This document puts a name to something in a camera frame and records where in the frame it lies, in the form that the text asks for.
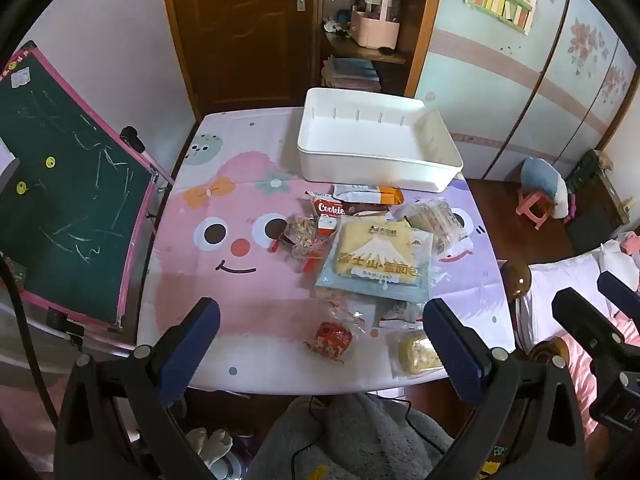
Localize brown and white snack packet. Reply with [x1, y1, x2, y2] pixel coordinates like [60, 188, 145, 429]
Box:
[345, 202, 396, 218]

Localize small toy figurines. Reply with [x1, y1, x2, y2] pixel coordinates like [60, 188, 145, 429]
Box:
[324, 10, 351, 38]

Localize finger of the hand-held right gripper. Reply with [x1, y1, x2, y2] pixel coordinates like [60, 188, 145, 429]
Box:
[551, 287, 633, 366]
[596, 270, 640, 311]

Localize beige cake packet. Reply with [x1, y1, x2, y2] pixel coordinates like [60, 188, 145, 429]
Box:
[402, 197, 476, 256]

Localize white and orange snack packet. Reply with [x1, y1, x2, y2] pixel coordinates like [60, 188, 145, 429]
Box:
[332, 184, 405, 207]

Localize green chalkboard with pink frame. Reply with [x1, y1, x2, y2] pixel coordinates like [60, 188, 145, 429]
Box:
[0, 40, 176, 333]

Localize dark wooden nightstand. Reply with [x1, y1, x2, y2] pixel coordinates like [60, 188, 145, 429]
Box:
[565, 150, 631, 226]

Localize red and white cookie packet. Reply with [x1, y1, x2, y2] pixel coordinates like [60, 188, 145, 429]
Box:
[306, 191, 351, 233]

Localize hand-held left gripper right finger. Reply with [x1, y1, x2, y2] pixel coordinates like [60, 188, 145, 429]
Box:
[422, 297, 586, 480]

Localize pink plastic stool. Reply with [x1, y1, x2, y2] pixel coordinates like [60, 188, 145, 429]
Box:
[516, 187, 553, 231]

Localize pink basket with handle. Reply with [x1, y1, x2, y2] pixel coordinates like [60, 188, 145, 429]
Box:
[349, 0, 402, 51]

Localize grey fleece garment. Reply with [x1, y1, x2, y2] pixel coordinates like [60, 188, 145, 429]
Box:
[247, 392, 456, 480]

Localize floral wardrobe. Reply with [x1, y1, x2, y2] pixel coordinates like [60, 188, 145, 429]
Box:
[415, 0, 640, 181]

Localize small white snack packet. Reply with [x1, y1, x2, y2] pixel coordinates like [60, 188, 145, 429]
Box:
[377, 301, 426, 331]

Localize clear packet of brown snacks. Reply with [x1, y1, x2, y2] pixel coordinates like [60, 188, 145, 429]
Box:
[277, 212, 333, 261]

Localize cartoon printed tablecloth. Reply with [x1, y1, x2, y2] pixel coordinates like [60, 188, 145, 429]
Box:
[137, 107, 516, 396]

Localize large mountain print bread packet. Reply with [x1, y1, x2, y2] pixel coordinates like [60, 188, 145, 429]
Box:
[315, 216, 435, 303]

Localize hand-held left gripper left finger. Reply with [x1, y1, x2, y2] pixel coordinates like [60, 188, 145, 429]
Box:
[52, 297, 236, 480]

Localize white plush slipper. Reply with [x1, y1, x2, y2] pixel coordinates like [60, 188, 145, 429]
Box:
[187, 427, 233, 466]

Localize thick black cable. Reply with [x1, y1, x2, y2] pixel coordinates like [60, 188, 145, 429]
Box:
[0, 255, 61, 426]

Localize stack of books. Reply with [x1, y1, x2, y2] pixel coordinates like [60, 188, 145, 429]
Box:
[322, 56, 383, 92]

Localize wooden shelf cabinet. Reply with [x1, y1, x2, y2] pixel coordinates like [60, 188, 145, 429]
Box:
[310, 0, 446, 98]

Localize white plastic bin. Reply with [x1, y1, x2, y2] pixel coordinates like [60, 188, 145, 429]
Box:
[296, 87, 464, 195]

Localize clear floss cake packet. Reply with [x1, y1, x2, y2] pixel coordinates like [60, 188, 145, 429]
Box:
[390, 330, 446, 378]

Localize black easel knob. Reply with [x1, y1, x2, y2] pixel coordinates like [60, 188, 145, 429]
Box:
[120, 126, 146, 153]

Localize brown wooden door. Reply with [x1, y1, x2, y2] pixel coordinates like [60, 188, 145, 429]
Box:
[160, 0, 321, 116]

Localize red round snack packet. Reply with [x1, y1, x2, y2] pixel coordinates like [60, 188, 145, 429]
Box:
[303, 302, 371, 363]

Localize bed with pink bedding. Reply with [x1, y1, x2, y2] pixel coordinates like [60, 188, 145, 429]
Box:
[500, 232, 640, 441]

